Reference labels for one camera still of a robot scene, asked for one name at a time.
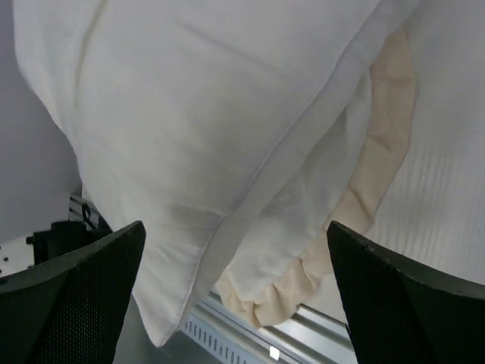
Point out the perforated grey cable duct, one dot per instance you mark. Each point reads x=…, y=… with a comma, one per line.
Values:
x=229, y=345

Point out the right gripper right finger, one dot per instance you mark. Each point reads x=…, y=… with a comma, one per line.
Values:
x=401, y=311

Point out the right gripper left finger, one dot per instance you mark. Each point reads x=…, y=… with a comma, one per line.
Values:
x=71, y=309

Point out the white pillowcase with cream ruffle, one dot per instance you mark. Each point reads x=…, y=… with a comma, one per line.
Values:
x=402, y=165

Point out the white pillow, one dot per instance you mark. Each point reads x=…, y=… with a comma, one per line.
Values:
x=236, y=131

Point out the aluminium mounting rail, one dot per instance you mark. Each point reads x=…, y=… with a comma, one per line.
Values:
x=308, y=336

